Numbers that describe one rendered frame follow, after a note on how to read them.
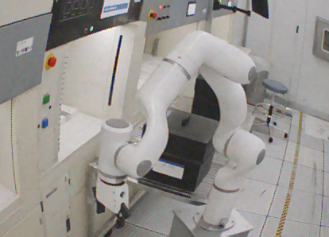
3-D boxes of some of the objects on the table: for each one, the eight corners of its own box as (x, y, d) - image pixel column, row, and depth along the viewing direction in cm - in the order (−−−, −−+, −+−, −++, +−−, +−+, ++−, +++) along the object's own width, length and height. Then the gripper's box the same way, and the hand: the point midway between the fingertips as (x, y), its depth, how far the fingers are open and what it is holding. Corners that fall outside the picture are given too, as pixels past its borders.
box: (232, 128, 277) (239, 90, 268) (188, 117, 283) (195, 77, 274) (238, 114, 303) (244, 79, 294) (198, 103, 309) (204, 67, 300)
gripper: (83, 163, 123) (84, 208, 129) (122, 192, 112) (119, 237, 118) (103, 158, 128) (101, 203, 134) (144, 187, 117) (137, 231, 123)
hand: (110, 218), depth 126 cm, fingers open, 8 cm apart
